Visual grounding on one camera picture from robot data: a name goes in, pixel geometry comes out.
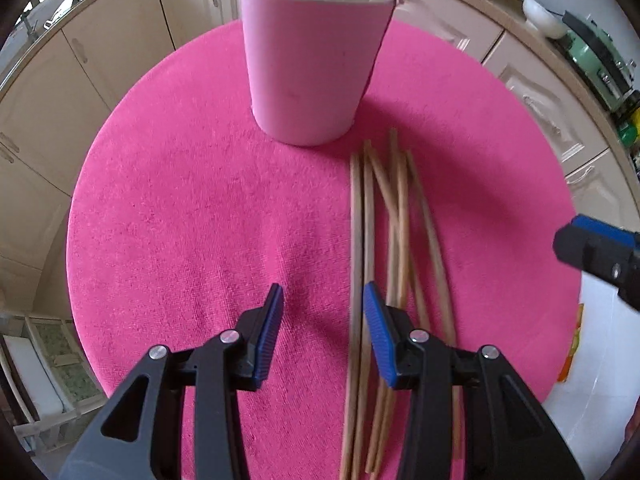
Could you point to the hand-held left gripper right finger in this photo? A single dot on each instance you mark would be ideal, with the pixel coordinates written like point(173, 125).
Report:
point(380, 340)

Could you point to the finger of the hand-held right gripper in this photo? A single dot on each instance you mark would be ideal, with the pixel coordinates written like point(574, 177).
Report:
point(595, 255)

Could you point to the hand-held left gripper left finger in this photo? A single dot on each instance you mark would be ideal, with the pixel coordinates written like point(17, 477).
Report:
point(267, 335)

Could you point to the bunch of wooden chopsticks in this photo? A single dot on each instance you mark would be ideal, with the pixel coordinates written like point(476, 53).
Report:
point(369, 220)

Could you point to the white cup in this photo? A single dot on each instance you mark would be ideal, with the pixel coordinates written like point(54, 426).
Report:
point(310, 60)

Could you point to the orange yellow packet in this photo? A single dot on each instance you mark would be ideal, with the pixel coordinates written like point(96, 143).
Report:
point(572, 350)

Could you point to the green plastic bottle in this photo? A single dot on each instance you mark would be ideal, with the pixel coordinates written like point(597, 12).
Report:
point(629, 127)

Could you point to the pink tablecloth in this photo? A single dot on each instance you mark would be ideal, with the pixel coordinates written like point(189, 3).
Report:
point(200, 210)

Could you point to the green countertop cooker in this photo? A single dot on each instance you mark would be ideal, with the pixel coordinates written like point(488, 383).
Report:
point(597, 55)

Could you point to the white floor shelf rack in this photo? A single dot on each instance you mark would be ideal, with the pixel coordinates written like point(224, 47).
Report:
point(50, 360)

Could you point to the white bowl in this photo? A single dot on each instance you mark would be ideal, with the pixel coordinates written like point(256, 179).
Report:
point(542, 15)

